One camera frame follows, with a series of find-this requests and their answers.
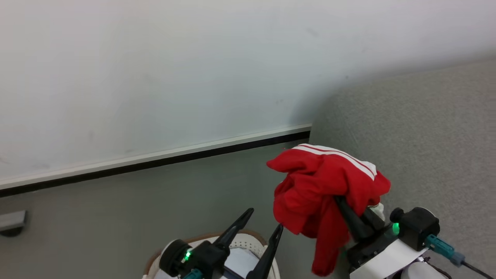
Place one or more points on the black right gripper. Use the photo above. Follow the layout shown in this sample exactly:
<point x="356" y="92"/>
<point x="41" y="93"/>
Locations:
<point x="416" y="228"/>

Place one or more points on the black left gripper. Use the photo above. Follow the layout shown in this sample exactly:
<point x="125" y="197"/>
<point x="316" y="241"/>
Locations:
<point x="205" y="255"/>

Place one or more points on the red garment with white stripes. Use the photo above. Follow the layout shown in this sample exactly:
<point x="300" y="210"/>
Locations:
<point x="310" y="186"/>

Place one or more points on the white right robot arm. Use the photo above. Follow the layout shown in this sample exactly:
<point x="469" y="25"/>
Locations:
<point x="422" y="272"/>

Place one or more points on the white laundry basket brown rim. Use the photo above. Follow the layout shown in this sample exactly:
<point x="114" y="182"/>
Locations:
<point x="248" y="242"/>

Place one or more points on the grey fabric sofa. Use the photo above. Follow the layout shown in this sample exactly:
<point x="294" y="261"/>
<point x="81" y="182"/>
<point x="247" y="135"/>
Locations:
<point x="426" y="135"/>

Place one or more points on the white and black baseboard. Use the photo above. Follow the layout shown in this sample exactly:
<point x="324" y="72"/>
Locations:
<point x="155" y="161"/>

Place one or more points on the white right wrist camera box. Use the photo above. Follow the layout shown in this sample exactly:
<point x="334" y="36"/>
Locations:
<point x="387" y="257"/>

